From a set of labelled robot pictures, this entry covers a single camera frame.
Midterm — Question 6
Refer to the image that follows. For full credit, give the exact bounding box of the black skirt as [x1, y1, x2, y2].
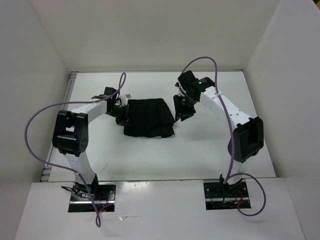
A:
[123, 98, 175, 138]

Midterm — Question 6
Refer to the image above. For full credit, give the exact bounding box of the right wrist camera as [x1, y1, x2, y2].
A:
[174, 81, 184, 95]

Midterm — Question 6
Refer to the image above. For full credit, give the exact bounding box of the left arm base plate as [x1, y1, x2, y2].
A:
[62, 181, 116, 213]

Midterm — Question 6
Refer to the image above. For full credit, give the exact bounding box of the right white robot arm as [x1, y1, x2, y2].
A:
[173, 70, 264, 197]

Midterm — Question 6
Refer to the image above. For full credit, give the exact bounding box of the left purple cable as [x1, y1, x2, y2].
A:
[23, 72, 127, 228]

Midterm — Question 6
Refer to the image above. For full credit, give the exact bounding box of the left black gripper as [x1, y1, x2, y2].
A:
[106, 103, 135, 129]

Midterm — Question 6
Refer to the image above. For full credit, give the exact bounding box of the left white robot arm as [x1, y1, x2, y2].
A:
[52, 87, 131, 200]

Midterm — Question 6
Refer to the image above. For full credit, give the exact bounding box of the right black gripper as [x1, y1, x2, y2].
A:
[173, 93, 198, 122]

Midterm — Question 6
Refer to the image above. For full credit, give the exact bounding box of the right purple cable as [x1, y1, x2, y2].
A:
[181, 56, 267, 216]

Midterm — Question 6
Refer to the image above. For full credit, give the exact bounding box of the purple cable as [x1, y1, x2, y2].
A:
[181, 56, 267, 216]
[23, 72, 127, 228]

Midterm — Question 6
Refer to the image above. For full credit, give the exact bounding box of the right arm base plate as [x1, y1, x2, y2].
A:
[203, 180, 251, 211]

